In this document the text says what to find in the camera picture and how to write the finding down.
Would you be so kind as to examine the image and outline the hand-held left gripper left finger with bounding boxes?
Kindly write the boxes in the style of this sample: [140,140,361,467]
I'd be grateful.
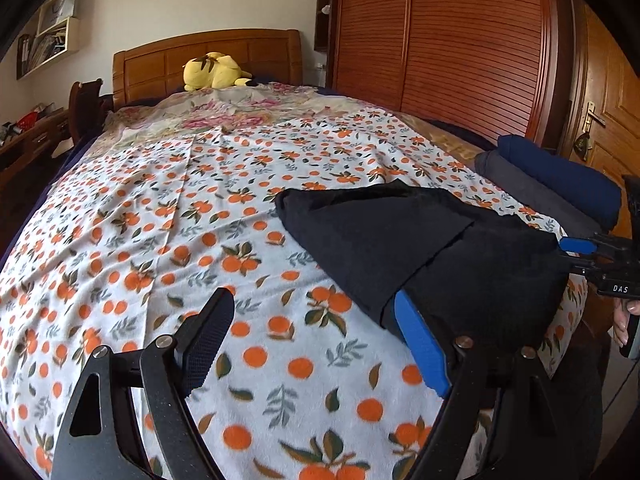
[50,287,236,480]

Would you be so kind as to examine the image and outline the yellow plush toy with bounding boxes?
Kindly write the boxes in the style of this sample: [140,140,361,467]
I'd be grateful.
[182,51,253,92]

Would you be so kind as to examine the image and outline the folded navy cloth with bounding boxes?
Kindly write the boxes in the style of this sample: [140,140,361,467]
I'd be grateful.
[496,135,623,231]

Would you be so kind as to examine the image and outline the floral bedsheet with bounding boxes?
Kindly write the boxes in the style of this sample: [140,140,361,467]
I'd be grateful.
[102,82,361,141]

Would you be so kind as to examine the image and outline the black coat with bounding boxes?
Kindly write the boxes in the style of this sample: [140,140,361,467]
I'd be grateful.
[275,180,573,348]

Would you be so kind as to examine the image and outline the white paper bag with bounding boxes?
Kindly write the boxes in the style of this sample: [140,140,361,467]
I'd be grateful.
[42,0,76,26]

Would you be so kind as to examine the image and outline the wooden slatted wardrobe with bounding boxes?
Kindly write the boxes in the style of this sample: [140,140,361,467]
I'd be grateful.
[327,0,576,161]

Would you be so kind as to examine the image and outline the wooden door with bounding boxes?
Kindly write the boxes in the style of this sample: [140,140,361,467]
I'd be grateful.
[560,0,640,186]

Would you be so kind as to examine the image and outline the wooden desk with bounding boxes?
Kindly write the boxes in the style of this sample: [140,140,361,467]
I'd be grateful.
[0,107,71,191]

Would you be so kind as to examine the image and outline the stack of papers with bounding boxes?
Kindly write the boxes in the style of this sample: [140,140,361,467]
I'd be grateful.
[30,27,68,68]

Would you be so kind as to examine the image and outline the wooden chair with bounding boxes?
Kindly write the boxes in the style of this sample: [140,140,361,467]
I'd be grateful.
[69,79,106,143]

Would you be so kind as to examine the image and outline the orange print blanket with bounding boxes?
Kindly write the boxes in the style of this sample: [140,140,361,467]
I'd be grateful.
[0,107,588,480]

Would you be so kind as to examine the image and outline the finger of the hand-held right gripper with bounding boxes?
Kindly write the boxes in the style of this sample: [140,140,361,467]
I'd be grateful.
[559,232,623,256]
[556,252,603,277]

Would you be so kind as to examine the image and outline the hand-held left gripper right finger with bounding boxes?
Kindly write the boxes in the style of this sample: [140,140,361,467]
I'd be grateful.
[394,291,576,480]

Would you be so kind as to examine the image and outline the white wall shelf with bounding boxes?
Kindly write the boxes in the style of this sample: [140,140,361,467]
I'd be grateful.
[16,0,81,81]

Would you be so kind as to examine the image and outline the black binders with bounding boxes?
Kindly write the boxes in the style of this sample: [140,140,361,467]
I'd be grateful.
[17,35,31,79]

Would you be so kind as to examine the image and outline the folded grey cloth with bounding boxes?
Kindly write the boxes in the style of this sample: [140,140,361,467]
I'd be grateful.
[472,152,608,238]

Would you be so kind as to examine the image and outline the wooden corner shelf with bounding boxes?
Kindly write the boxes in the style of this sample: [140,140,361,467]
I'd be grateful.
[314,0,335,52]

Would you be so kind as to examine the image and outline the person's right hand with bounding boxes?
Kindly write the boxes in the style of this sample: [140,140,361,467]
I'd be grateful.
[612,300,640,347]

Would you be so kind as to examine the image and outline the wooden headboard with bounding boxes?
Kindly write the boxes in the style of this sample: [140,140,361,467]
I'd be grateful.
[112,29,303,111]

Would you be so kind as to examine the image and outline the brown patterned cloth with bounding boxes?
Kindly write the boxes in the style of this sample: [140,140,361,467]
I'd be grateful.
[422,122,483,161]

